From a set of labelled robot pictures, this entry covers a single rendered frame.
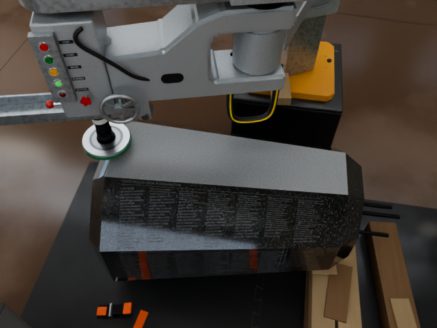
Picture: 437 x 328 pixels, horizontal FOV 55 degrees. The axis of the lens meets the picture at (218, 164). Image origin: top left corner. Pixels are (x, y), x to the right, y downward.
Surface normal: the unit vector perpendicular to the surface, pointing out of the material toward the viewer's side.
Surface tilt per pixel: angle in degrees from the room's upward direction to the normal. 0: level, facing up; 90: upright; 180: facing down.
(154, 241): 45
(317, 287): 0
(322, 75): 0
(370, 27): 0
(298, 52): 90
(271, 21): 90
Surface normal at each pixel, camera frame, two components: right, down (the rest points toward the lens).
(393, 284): 0.00, -0.61
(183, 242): -0.06, 0.12
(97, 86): 0.13, 0.79
